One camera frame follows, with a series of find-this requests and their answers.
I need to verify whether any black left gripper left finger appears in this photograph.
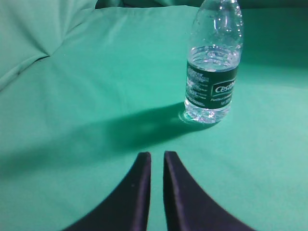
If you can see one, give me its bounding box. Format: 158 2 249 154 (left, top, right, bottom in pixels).
65 152 151 231

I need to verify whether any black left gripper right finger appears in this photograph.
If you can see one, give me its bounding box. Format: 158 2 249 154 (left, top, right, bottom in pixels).
163 151 254 231

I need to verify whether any green cloth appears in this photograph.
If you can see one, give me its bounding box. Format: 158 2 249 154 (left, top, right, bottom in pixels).
0 6 308 231

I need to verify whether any clear plastic water bottle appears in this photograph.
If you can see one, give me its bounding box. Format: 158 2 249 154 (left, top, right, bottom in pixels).
184 0 244 124

